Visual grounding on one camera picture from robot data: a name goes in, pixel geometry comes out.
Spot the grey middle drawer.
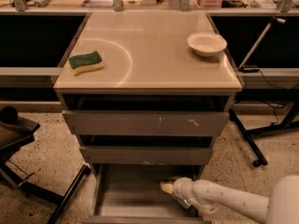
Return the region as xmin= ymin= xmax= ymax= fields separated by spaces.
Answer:
xmin=80 ymin=146 xmax=212 ymax=165

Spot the grey top drawer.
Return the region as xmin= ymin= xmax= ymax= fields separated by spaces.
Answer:
xmin=63 ymin=110 xmax=228 ymax=136

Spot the black stand right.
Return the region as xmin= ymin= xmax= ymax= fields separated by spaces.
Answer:
xmin=229 ymin=100 xmax=299 ymax=167

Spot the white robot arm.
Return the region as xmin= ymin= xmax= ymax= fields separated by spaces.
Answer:
xmin=160 ymin=175 xmax=299 ymax=224

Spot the black stand left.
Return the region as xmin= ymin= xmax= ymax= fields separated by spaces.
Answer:
xmin=0 ymin=112 xmax=83 ymax=224

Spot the silver redbull can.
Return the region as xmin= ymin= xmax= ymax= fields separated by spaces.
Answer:
xmin=178 ymin=198 xmax=191 ymax=209

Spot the white ceramic bowl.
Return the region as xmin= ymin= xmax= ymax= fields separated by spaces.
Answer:
xmin=187 ymin=32 xmax=227 ymax=58

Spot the green yellow sponge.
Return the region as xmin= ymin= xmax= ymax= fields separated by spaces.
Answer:
xmin=68 ymin=50 xmax=104 ymax=76

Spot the grey open bottom drawer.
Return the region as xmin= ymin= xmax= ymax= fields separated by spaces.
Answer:
xmin=81 ymin=164 xmax=212 ymax=224

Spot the black stand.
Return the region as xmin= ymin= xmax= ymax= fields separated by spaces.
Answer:
xmin=0 ymin=112 xmax=83 ymax=224
xmin=229 ymin=100 xmax=299 ymax=167

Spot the grey drawer cabinet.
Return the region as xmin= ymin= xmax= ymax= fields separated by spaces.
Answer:
xmin=50 ymin=9 xmax=245 ymax=224

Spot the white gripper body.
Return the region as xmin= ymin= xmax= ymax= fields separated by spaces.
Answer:
xmin=173 ymin=177 xmax=198 ymax=204

